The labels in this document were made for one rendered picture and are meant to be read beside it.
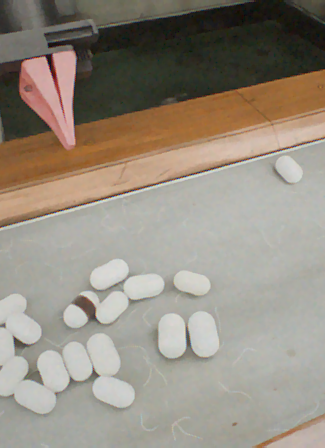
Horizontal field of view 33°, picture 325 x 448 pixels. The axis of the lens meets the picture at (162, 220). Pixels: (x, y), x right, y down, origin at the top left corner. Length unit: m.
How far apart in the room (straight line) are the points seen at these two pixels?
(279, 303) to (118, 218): 0.18
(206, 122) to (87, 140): 0.14
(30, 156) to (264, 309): 0.30
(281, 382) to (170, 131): 0.32
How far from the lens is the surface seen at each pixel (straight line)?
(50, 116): 0.53
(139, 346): 0.45
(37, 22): 0.52
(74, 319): 0.45
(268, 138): 0.66
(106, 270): 0.48
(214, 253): 0.52
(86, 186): 0.58
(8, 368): 0.43
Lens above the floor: 1.11
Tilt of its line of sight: 41 degrees down
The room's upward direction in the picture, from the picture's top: straight up
